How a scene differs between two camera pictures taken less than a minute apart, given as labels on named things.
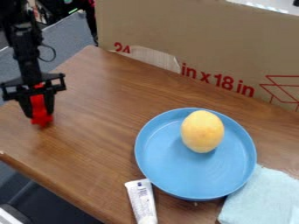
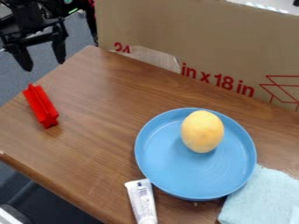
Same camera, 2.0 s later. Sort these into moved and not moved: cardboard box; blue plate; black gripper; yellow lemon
Moved: black gripper
Not moved: blue plate; cardboard box; yellow lemon
